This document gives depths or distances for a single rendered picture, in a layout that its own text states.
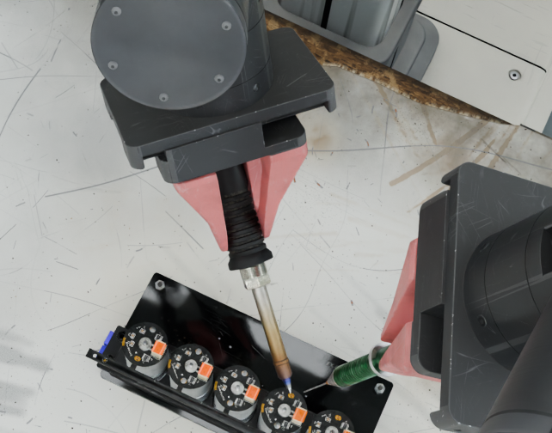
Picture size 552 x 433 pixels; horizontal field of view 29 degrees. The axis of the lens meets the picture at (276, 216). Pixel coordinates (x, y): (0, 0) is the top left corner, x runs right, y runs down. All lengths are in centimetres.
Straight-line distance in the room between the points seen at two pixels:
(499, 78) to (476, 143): 61
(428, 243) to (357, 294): 26
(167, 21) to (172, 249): 31
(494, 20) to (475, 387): 101
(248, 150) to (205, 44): 12
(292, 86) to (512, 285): 18
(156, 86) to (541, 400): 19
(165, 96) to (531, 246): 14
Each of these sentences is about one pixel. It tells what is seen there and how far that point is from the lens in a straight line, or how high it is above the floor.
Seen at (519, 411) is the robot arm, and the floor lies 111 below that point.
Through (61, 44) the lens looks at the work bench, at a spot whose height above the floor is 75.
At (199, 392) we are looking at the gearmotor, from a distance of 61.
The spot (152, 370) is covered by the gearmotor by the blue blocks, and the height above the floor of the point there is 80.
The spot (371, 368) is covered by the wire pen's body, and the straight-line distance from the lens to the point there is 50.
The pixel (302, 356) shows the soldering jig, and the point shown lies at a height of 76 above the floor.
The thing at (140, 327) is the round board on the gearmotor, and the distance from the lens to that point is 60.
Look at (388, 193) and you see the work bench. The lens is 70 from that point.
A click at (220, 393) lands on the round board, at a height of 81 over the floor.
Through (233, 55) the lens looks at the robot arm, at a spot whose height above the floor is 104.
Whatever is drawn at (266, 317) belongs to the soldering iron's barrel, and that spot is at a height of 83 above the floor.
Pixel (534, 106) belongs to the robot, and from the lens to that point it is 135.
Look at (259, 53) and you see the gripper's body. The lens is 50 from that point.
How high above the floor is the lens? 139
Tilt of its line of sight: 68 degrees down
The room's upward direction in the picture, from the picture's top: 10 degrees clockwise
